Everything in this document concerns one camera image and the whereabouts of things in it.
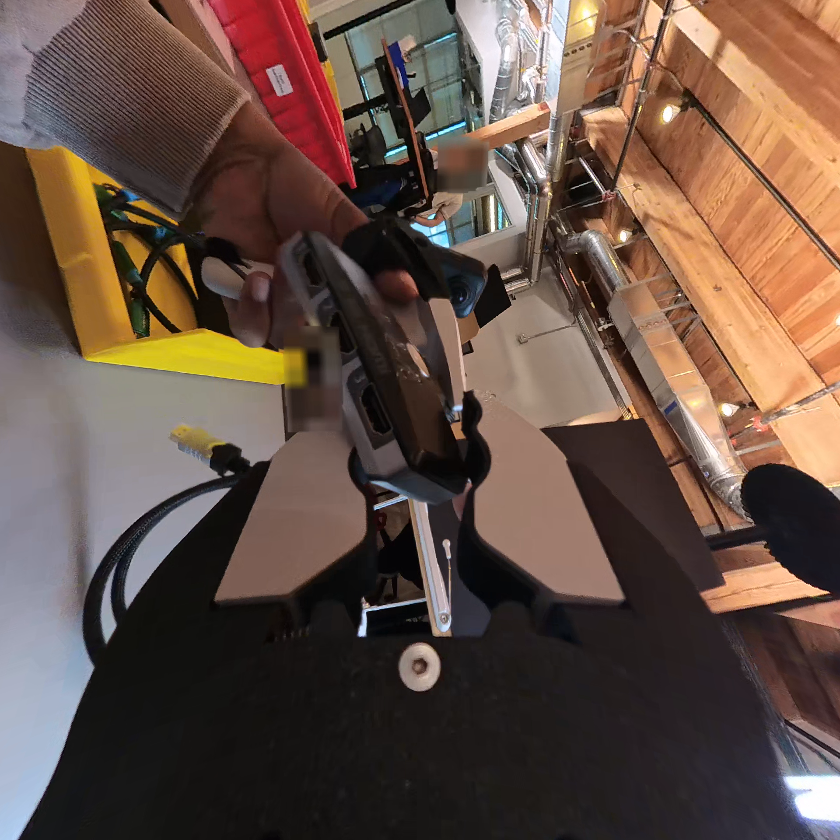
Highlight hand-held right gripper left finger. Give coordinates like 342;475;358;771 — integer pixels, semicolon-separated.
215;430;383;608

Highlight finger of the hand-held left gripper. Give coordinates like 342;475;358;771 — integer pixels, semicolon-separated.
420;298;468;404

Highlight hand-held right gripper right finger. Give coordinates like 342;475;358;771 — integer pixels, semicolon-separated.
458;390;626;606

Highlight silver multiport hub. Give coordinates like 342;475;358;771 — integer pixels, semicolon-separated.
276;230;475;506

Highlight black braided hub cable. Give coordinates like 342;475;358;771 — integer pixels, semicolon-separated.
82;425;263;665

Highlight green plug hdmi cable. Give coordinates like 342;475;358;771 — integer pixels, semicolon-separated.
105;223;221;339
92;184;217;290

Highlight yellow plastic bin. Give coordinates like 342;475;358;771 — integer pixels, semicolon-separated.
25;146;309;385

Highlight person's left hand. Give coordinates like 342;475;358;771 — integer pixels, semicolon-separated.
177;98;421;349

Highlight black panel with tan border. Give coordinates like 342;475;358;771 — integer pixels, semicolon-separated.
541;420;726;592

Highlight white panel stand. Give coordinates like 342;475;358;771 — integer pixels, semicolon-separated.
357;495;460;639

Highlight wooden standing desk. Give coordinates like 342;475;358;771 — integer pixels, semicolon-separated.
341;36;437;204

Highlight red plastic bin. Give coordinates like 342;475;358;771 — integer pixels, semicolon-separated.
235;0;357;186

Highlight black round fixture on pole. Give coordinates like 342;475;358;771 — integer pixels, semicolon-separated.
705;462;840;595

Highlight silver round duct pipes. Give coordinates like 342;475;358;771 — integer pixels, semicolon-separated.
489;0;575;283

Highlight silver ventilation duct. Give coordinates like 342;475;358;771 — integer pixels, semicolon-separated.
564;230;749;516

